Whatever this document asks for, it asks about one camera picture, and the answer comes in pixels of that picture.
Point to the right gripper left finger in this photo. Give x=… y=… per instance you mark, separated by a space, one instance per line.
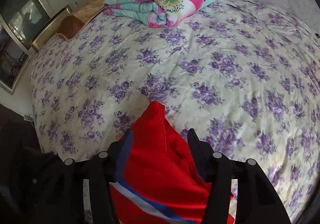
x=66 y=191

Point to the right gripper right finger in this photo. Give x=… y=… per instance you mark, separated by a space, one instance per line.
x=257 y=202

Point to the red track pants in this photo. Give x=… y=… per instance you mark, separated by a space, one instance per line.
x=156 y=178

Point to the purple floral bed quilt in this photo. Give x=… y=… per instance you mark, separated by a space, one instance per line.
x=243 y=74

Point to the brown patterned pillow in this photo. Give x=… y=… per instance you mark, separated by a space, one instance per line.
x=74 y=23

